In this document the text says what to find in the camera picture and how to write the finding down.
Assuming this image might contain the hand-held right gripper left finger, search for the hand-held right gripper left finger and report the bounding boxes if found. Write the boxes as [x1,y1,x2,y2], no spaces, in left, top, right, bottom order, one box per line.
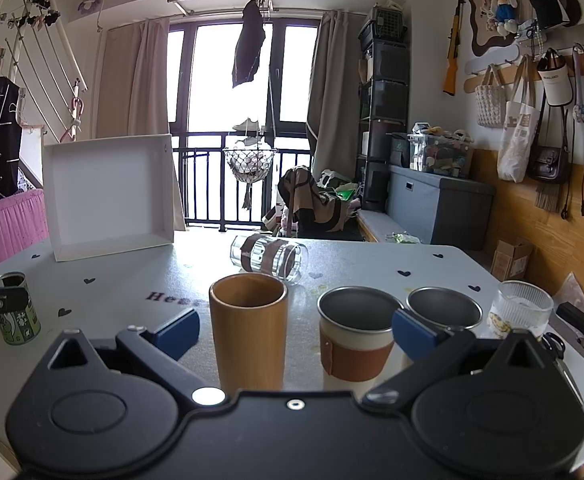
[37,307,228,407]

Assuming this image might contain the tall bamboo cup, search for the tall bamboo cup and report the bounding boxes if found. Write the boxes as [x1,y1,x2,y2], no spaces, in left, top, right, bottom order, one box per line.
[208,273,289,392]

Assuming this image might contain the white black bucket bag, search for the white black bucket bag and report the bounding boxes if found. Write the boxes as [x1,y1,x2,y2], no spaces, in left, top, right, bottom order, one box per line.
[537,48,572,107]

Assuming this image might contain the ribbed glass cup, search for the ribbed glass cup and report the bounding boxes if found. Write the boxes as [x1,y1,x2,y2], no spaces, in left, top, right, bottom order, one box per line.
[488,280,554,341]

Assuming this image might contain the brown leather shoulder bag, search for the brown leather shoulder bag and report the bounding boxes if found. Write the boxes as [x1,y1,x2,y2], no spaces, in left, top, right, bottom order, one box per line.
[525,105,572,185]

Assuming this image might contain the small cardboard box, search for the small cardboard box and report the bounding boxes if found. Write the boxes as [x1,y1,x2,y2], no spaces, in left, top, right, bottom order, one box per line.
[490,238,536,282]

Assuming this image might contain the black hanging cable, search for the black hanging cable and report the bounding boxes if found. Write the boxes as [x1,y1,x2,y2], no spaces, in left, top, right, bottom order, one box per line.
[561,42,584,221]

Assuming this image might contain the black power adapter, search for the black power adapter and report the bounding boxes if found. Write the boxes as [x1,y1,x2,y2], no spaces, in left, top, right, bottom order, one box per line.
[555,300,584,339]

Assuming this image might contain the beige curtain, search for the beige curtain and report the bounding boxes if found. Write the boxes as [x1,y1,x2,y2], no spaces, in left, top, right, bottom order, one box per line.
[94,17,173,141]
[306,10,368,153]

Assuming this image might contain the clear plastic storage box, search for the clear plastic storage box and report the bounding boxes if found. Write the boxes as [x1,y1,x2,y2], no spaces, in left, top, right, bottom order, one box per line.
[407,131,475,179]

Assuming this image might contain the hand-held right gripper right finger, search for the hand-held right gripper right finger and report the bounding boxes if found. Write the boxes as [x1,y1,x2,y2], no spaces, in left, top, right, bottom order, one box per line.
[362,307,560,407]

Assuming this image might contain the black drawer shelf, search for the black drawer shelf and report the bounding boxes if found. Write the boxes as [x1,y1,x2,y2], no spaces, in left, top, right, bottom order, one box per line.
[356,4,411,212]

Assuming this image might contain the clear glass cup brown band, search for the clear glass cup brown band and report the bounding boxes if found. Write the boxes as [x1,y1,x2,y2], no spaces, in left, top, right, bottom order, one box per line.
[230,234,309,283]

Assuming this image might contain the grey storage bench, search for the grey storage bench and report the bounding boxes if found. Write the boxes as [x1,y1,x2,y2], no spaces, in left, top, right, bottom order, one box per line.
[386,164,497,252]

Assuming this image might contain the orange toy rifle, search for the orange toy rifle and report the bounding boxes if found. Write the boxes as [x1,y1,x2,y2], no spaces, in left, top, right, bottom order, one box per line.
[442,0,468,96]

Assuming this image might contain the black balcony railing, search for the black balcony railing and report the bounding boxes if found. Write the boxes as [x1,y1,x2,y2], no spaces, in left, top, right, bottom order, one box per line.
[172,131,316,234]

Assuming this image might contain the green printed can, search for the green printed can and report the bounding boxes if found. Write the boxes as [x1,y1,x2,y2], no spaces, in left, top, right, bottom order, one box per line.
[0,272,41,346]

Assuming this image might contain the black scissors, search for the black scissors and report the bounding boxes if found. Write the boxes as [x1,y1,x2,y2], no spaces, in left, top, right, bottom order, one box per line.
[542,332,566,361]

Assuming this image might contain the white cardboard box lid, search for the white cardboard box lid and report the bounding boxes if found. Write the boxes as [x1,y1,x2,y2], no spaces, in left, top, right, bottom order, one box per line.
[42,133,175,263]

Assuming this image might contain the black and white handbag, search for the black and white handbag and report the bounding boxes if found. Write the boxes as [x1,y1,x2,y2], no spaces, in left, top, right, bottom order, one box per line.
[528,0,566,31]

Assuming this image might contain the white clothes drying rack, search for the white clothes drying rack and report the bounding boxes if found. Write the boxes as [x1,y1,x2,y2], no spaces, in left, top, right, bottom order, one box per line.
[0,0,89,144]

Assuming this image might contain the white knit tote bag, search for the white knit tote bag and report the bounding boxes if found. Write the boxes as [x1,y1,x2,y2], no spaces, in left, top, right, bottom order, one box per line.
[474,64,508,128]

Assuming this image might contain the hanging net basket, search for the hanging net basket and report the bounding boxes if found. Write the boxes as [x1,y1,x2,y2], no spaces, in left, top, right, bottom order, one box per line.
[222,132,276,209]

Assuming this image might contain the plush toy blue outfit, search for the plush toy blue outfit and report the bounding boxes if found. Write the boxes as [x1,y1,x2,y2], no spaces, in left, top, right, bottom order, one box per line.
[488,0,521,37]

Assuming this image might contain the brown wavy wall board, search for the brown wavy wall board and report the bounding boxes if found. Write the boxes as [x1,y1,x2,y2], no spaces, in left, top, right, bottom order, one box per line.
[467,0,583,59]

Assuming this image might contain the chair with brown blanket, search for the chair with brown blanket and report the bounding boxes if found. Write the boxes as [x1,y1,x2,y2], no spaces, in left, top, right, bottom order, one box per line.
[262,165,359,239]

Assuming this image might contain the canvas tote bag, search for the canvas tote bag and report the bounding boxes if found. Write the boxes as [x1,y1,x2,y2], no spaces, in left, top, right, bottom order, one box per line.
[496,55,543,184]

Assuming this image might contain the green plastic bag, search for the green plastic bag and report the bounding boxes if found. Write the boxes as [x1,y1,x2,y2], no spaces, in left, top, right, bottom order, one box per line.
[320,169,359,207]

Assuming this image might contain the pink pleated cloth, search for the pink pleated cloth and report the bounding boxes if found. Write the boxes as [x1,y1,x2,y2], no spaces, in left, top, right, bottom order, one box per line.
[0,189,50,278]

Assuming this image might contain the white cup brown sleeve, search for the white cup brown sleeve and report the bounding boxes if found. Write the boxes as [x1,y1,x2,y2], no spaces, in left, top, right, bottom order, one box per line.
[317,286,410,394]

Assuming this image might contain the dark hanging garment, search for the dark hanging garment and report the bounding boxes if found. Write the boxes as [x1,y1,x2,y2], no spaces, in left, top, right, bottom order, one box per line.
[231,0,267,90]

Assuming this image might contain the plain metal cup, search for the plain metal cup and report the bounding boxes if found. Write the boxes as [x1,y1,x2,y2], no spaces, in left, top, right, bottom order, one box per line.
[406,287,483,333]

